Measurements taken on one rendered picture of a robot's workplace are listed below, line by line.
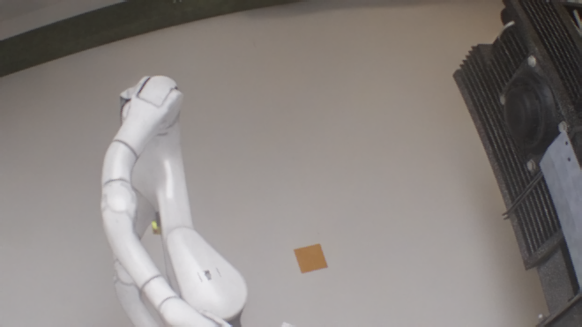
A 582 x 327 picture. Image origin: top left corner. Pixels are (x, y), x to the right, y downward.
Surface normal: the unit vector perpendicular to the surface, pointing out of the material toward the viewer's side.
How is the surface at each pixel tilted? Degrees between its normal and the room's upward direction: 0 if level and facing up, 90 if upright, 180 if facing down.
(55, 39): 90
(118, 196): 90
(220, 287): 89
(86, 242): 90
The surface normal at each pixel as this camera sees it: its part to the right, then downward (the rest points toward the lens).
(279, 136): 0.13, -0.47
